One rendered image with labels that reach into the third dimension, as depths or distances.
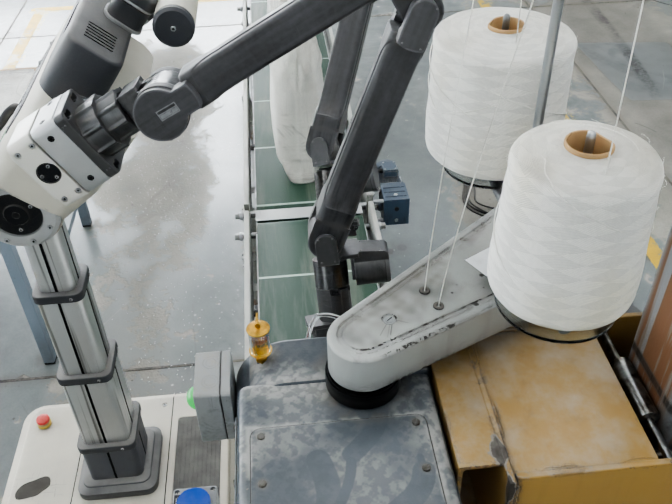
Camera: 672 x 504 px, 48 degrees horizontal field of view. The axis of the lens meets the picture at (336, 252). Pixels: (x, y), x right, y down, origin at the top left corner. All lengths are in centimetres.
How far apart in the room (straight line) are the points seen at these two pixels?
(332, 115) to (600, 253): 90
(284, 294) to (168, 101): 146
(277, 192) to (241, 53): 188
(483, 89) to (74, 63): 67
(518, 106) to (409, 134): 319
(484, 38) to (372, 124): 29
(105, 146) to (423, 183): 264
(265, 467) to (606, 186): 46
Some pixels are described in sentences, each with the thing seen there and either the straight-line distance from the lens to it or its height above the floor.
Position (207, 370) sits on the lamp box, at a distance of 95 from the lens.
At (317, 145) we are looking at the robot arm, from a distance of 148.
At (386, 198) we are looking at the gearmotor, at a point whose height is 39.
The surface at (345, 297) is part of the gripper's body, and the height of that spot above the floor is 119.
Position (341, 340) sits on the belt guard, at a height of 142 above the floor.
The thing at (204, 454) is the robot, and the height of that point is 26.
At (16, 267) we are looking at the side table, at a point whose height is 47.
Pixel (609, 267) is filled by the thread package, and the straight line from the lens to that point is 68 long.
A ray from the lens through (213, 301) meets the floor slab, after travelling 303.
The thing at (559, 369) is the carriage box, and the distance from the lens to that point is 96.
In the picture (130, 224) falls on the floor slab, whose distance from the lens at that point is 352.
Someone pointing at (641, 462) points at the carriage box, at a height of 134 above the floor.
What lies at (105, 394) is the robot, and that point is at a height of 63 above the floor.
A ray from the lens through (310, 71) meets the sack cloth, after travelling 275.
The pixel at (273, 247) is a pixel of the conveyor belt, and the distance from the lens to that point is 264.
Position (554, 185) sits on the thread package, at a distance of 64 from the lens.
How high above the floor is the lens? 202
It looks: 39 degrees down
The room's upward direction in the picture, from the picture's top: 2 degrees counter-clockwise
